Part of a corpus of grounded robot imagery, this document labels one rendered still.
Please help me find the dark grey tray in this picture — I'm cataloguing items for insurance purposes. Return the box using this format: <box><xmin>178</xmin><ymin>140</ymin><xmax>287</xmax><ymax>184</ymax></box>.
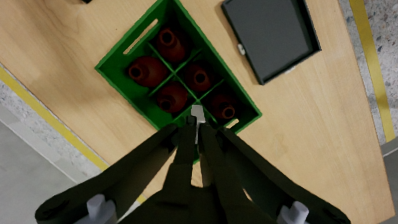
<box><xmin>222</xmin><ymin>0</ymin><xmax>322</xmax><ymax>86</ymax></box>

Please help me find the green bottle crate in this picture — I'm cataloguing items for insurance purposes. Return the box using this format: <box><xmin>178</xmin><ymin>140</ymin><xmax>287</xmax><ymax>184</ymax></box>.
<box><xmin>113</xmin><ymin>9</ymin><xmax>263</xmax><ymax>135</ymax></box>

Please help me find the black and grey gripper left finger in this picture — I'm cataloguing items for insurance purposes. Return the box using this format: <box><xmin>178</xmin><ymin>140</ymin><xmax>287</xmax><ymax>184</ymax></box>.
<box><xmin>34</xmin><ymin>105</ymin><xmax>198</xmax><ymax>224</ymax></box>

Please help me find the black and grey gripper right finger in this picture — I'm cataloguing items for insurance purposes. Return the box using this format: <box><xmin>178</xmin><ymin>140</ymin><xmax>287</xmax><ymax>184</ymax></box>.
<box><xmin>196</xmin><ymin>105</ymin><xmax>351</xmax><ymax>224</ymax></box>

